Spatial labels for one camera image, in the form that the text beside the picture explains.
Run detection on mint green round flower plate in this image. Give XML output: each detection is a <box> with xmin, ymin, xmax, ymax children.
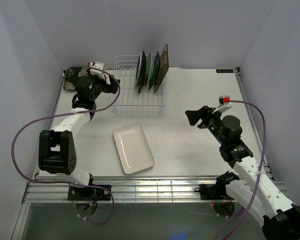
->
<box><xmin>144</xmin><ymin>53</ymin><xmax>154</xmax><ymax>88</ymax></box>

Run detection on dark label sticker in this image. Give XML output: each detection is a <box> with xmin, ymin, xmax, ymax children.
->
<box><xmin>216</xmin><ymin>69</ymin><xmax>234</xmax><ymax>74</ymax></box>

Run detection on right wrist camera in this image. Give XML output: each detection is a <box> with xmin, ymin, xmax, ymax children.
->
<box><xmin>212</xmin><ymin>95</ymin><xmax>232</xmax><ymax>114</ymax></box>

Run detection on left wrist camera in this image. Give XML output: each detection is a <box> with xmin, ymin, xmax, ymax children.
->
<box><xmin>87</xmin><ymin>61</ymin><xmax>107</xmax><ymax>83</ymax></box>

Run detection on white rectangular plate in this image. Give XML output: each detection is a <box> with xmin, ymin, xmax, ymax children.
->
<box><xmin>113</xmin><ymin>124</ymin><xmax>155</xmax><ymax>175</ymax></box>

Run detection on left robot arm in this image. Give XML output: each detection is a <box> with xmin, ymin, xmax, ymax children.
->
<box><xmin>38</xmin><ymin>75</ymin><xmax>120</xmax><ymax>200</ymax></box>

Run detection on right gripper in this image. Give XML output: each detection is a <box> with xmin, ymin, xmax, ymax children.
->
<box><xmin>185</xmin><ymin>105</ymin><xmax>226</xmax><ymax>146</ymax></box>

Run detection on white wire dish rack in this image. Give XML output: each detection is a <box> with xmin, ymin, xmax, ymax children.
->
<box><xmin>112</xmin><ymin>55</ymin><xmax>167</xmax><ymax>117</ymax></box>

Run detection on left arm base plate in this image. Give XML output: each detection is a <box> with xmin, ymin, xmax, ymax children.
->
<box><xmin>67</xmin><ymin>186</ymin><xmax>111</xmax><ymax>201</ymax></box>

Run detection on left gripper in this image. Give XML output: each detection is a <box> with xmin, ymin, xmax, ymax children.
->
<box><xmin>87</xmin><ymin>68</ymin><xmax>121</xmax><ymax>102</ymax></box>

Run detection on cream square flower plate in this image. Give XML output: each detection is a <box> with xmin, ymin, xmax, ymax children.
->
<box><xmin>154</xmin><ymin>44</ymin><xmax>169</xmax><ymax>93</ymax></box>

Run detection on black floral plate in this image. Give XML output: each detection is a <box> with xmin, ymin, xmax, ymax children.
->
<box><xmin>137</xmin><ymin>51</ymin><xmax>147</xmax><ymax>94</ymax></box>
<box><xmin>62</xmin><ymin>66</ymin><xmax>90</xmax><ymax>91</ymax></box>

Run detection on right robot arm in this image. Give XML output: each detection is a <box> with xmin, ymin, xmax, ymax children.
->
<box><xmin>185</xmin><ymin>105</ymin><xmax>300</xmax><ymax>240</ymax></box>

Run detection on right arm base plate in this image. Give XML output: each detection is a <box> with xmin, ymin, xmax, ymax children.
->
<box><xmin>194</xmin><ymin>184</ymin><xmax>233</xmax><ymax>200</ymax></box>

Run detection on teal square plate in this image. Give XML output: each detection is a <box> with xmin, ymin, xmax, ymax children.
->
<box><xmin>148</xmin><ymin>51</ymin><xmax>161</xmax><ymax>90</ymax></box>

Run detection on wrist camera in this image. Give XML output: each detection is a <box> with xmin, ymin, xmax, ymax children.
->
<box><xmin>212</xmin><ymin>95</ymin><xmax>232</xmax><ymax>114</ymax></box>
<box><xmin>87</xmin><ymin>61</ymin><xmax>107</xmax><ymax>83</ymax></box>

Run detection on round white green-rimmed plate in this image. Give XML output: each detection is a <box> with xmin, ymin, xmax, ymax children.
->
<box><xmin>134</xmin><ymin>52</ymin><xmax>142</xmax><ymax>88</ymax></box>

